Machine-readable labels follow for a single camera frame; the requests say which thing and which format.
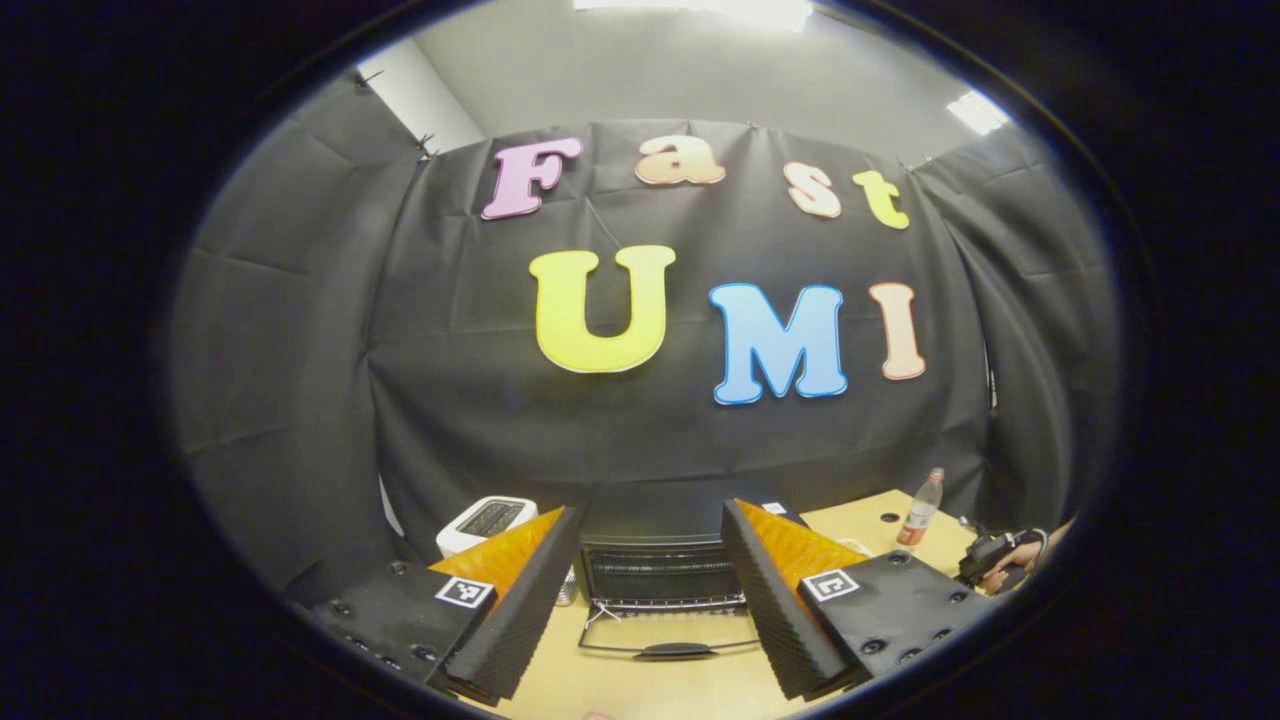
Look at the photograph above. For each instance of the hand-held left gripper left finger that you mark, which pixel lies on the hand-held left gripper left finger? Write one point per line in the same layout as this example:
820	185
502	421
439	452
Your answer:
535	600

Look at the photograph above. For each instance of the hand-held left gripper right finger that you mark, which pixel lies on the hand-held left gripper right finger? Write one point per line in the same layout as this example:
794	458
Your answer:
770	600

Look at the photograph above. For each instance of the black electric oven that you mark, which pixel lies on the black electric oven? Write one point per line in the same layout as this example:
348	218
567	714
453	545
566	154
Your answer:
660	575

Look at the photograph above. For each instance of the clear plastic bottle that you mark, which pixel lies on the clear plastic bottle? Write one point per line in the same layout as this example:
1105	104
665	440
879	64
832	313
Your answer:
918	520

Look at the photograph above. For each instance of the white toaster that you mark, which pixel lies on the white toaster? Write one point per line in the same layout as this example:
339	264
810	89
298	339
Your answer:
465	540

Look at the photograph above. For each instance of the black backdrop cloth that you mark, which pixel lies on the black backdrop cloth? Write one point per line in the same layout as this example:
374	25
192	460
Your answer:
450	350

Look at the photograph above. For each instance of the ceiling light panel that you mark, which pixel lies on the ceiling light panel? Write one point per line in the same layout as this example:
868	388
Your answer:
978	110
700	8

